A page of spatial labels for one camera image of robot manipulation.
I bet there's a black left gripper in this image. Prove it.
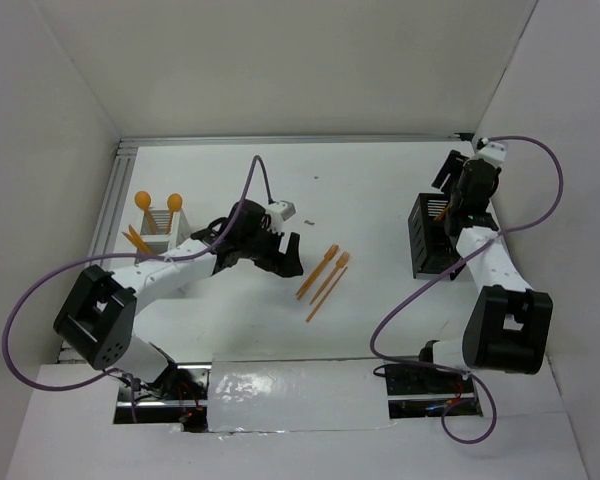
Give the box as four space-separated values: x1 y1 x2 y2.
239 221 304 278

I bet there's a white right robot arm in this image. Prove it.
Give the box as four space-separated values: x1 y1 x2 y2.
408 141 553 392

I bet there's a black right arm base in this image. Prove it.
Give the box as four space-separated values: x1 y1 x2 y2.
372 363 482 420

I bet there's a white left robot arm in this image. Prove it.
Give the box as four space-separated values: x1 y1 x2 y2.
53 200 304 399

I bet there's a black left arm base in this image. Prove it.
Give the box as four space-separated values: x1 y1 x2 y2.
113 363 211 433

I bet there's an orange plastic fork left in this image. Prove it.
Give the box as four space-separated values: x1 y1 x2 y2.
296 244 340 300

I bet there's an orange plastic fork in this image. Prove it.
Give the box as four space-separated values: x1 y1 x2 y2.
310 251 350 305
296 244 340 300

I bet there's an orange plastic fork right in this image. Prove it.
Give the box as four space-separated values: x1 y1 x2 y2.
310 251 350 305

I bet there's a black utensil caddy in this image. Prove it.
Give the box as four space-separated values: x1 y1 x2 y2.
408 193 462 278

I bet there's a white utensil caddy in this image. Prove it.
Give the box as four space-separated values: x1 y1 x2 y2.
132 204 191 299

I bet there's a white tape sheet front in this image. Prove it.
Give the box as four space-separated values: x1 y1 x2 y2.
207 359 390 433

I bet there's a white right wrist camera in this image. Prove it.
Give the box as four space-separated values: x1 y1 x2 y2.
471 138 507 167

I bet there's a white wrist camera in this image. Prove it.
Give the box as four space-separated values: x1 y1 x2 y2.
471 138 507 167
267 200 296 223

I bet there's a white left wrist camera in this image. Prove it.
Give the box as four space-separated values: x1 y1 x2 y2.
267 200 296 223

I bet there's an aluminium rail back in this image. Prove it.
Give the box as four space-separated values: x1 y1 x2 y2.
119 132 474 149

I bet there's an aluminium rail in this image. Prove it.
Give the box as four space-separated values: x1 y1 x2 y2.
119 132 474 149
57 144 139 364

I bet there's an aluminium rail left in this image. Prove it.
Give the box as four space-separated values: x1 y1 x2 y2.
57 144 139 364

